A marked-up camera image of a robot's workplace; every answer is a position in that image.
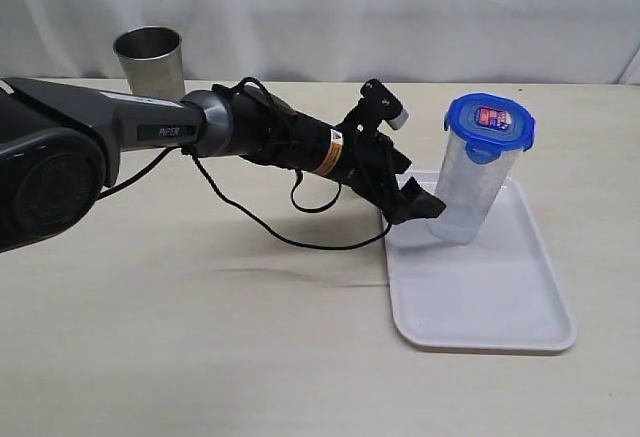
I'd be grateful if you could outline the white backdrop curtain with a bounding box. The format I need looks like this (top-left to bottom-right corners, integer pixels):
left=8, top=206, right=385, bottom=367
left=1, top=0, right=639, bottom=84

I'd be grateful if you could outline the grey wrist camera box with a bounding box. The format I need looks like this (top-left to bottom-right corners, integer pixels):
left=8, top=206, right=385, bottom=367
left=386, top=108, right=409, bottom=131

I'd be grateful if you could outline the blue plastic lid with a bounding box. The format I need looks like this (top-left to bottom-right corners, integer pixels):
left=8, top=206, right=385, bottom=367
left=444, top=93, right=536, bottom=165

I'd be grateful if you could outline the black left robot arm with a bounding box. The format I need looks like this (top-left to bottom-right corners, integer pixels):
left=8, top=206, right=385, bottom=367
left=1, top=78, right=445, bottom=251

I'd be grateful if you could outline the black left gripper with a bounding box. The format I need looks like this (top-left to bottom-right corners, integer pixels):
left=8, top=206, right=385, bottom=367
left=337, top=79, right=446, bottom=225

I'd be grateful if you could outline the stainless steel cup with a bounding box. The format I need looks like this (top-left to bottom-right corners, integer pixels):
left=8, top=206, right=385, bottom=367
left=113, top=26, right=186, bottom=100

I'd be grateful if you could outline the clear plastic container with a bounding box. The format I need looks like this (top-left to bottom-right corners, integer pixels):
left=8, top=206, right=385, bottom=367
left=428, top=132, right=522, bottom=244

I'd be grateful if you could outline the white rectangular tray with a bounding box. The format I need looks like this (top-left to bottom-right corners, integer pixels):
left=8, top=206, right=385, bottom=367
left=385, top=178, right=578, bottom=355

